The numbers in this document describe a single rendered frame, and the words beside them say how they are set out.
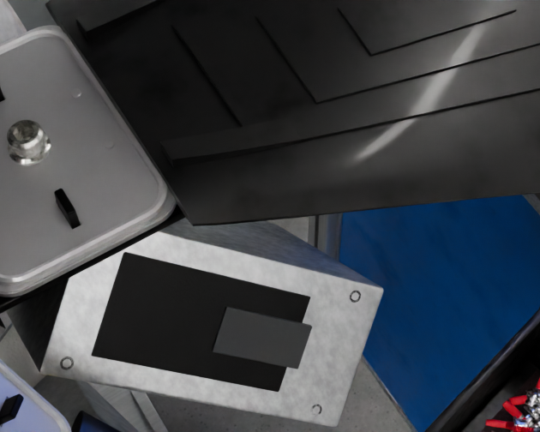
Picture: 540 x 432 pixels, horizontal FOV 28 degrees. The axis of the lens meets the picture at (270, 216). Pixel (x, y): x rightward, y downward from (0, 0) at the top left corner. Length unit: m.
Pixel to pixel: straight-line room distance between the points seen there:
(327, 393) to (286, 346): 0.04
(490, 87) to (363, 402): 1.23
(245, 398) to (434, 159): 0.19
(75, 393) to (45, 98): 0.24
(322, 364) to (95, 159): 0.20
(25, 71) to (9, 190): 0.05
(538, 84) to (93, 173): 0.15
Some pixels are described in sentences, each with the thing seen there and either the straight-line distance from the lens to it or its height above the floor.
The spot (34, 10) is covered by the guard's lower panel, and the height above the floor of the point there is 0.48.
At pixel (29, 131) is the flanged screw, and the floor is 1.19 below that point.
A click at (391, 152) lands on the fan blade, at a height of 1.18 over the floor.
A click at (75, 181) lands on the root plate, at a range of 0.34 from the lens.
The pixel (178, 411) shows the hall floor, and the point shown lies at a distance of 1.57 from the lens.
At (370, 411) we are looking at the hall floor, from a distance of 1.57.
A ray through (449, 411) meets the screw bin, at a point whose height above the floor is 0.88.
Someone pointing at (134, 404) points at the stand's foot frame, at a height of 0.07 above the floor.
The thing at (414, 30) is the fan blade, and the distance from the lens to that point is 0.36.
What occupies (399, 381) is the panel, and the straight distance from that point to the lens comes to 1.37.
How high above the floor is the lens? 1.46
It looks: 59 degrees down
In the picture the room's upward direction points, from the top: 2 degrees counter-clockwise
